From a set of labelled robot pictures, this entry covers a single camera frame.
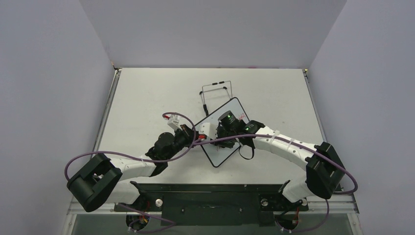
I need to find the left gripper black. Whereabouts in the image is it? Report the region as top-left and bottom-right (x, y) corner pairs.
(165, 124), (204, 162)

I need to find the small whiteboard black frame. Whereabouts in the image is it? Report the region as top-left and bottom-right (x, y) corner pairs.
(195, 97), (250, 167)

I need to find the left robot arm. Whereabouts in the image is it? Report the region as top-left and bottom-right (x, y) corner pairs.
(67, 124), (199, 212)

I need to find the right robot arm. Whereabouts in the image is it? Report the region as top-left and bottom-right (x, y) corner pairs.
(217, 111), (344, 209)

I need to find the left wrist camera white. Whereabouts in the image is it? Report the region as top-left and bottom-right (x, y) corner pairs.
(163, 114), (181, 131)

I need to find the wire whiteboard stand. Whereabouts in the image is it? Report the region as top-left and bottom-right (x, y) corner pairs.
(199, 80), (233, 117)

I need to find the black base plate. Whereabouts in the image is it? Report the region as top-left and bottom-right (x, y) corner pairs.
(129, 183), (308, 226)

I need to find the aluminium left side rail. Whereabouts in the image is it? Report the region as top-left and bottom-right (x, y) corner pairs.
(93, 68), (122, 152)

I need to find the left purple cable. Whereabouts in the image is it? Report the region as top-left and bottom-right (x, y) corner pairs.
(64, 112), (198, 234)

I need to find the aluminium right side rail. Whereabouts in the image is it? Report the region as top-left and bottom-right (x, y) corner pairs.
(302, 69), (327, 142)

